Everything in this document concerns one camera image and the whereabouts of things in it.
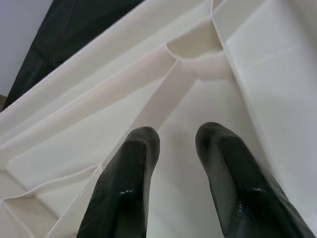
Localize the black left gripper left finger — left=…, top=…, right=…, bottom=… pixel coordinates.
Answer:
left=75, top=126, right=161, bottom=238

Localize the white plastic table top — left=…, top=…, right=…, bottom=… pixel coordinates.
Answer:
left=0, top=0, right=317, bottom=238

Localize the black tablecloth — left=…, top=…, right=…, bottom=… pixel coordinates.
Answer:
left=2, top=0, right=149, bottom=110

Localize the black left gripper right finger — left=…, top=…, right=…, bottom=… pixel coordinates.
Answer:
left=195, top=121, right=317, bottom=238

